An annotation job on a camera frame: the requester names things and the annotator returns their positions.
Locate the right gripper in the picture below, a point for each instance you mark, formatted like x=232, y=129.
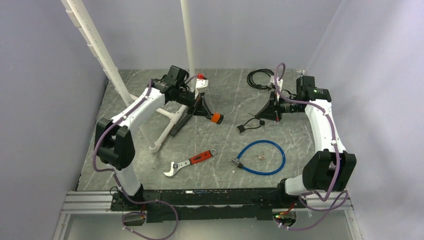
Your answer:
x=271, y=110

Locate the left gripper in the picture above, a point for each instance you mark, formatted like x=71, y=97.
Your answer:
x=200, y=107

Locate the orange black padlock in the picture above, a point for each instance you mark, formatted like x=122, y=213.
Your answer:
x=216, y=118

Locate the black cable padlock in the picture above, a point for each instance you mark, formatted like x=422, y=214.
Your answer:
x=243, y=127

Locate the silver lock keys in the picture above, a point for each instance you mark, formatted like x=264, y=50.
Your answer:
x=261, y=156

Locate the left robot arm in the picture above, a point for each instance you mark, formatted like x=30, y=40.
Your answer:
x=114, y=149

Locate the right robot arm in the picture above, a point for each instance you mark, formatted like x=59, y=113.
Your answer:
x=331, y=166

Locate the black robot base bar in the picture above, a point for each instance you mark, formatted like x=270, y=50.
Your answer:
x=207, y=204

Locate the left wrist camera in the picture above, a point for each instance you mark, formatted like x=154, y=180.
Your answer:
x=201, y=85

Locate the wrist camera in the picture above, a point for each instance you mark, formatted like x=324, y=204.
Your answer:
x=201, y=85
x=276, y=83

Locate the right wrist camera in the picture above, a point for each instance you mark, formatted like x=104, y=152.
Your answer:
x=276, y=83

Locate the red handled adjustable wrench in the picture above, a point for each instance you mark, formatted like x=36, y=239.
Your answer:
x=176, y=166

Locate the aluminium rail frame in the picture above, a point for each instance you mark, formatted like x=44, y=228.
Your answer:
x=81, y=203

